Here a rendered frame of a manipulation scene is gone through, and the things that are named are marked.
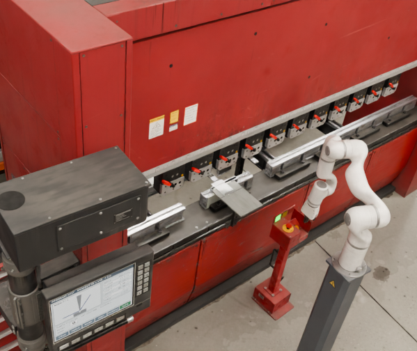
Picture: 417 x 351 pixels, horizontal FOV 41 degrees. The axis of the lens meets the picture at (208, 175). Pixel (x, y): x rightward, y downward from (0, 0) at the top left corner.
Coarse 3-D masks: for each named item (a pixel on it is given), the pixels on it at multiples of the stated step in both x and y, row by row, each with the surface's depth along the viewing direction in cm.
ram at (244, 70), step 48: (336, 0) 308; (384, 0) 340; (144, 48) 239; (192, 48) 258; (240, 48) 279; (288, 48) 305; (336, 48) 336; (384, 48) 374; (144, 96) 255; (192, 96) 277; (240, 96) 302; (288, 96) 332; (144, 144) 274; (192, 144) 299
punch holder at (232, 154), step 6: (234, 144) 324; (216, 150) 322; (222, 150) 320; (228, 150) 324; (234, 150) 327; (216, 156) 323; (228, 156) 327; (234, 156) 330; (216, 162) 326; (222, 162) 326; (234, 162) 334; (216, 168) 329; (222, 168) 329
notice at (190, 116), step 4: (196, 104) 282; (188, 108) 280; (192, 108) 282; (196, 108) 284; (184, 112) 280; (188, 112) 281; (192, 112) 283; (196, 112) 286; (184, 116) 281; (188, 116) 283; (192, 116) 285; (196, 116) 287; (184, 120) 283; (188, 120) 285; (192, 120) 287; (184, 124) 285; (188, 124) 287
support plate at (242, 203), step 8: (232, 184) 348; (216, 192) 340; (240, 192) 343; (248, 192) 344; (224, 200) 336; (232, 200) 337; (240, 200) 338; (248, 200) 338; (256, 200) 339; (232, 208) 331; (240, 208) 332; (248, 208) 333; (256, 208) 334; (240, 216) 327
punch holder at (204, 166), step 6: (204, 156) 311; (210, 156) 316; (192, 162) 308; (198, 162) 311; (204, 162) 315; (186, 168) 316; (198, 168) 314; (204, 168) 317; (210, 168) 321; (186, 174) 318; (192, 174) 313; (198, 174) 317; (204, 174) 321; (192, 180) 317
